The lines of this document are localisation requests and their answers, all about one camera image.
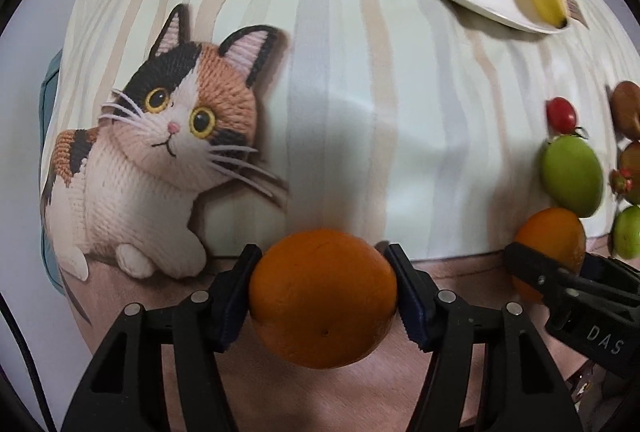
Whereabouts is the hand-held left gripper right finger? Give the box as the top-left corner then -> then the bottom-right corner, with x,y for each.
382,242 -> 583,432

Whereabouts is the clear plastic bag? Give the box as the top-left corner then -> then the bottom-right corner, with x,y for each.
574,357 -> 640,413

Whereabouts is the black cable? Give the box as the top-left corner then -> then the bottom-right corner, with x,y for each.
0,292 -> 58,432

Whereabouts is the red cherry tomato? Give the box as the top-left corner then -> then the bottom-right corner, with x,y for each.
546,96 -> 578,133

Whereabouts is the green apple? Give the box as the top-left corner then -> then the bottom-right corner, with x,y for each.
539,135 -> 604,219
611,206 -> 640,259

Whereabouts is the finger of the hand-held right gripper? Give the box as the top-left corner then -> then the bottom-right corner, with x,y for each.
504,242 -> 601,309

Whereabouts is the orange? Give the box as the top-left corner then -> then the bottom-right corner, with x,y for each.
248,228 -> 399,369
512,208 -> 587,305

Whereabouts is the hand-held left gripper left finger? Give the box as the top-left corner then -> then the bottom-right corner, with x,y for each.
60,243 -> 264,432

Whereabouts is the brown round fruit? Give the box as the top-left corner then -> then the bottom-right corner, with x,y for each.
610,80 -> 640,137

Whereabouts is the striped cat print blanket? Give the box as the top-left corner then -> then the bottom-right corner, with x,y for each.
39,0 -> 640,432

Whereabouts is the brown blanket label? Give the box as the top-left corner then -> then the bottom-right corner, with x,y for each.
562,0 -> 591,30

